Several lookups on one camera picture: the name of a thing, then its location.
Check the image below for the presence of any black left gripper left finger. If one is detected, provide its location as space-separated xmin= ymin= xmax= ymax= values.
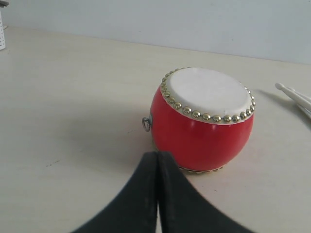
xmin=74 ymin=152 xmax=158 ymax=233

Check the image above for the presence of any white drumstick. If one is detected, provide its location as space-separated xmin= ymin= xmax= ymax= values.
xmin=288 ymin=87 xmax=311 ymax=118
xmin=275 ymin=83 xmax=311 ymax=110

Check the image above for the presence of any red small drum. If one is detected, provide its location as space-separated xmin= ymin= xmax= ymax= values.
xmin=142 ymin=67 xmax=256 ymax=173

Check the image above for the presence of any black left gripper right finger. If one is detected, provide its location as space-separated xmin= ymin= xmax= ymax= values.
xmin=157 ymin=151 xmax=251 ymax=233

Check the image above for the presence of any white perforated container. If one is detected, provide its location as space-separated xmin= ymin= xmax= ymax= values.
xmin=0 ymin=0 xmax=9 ymax=50

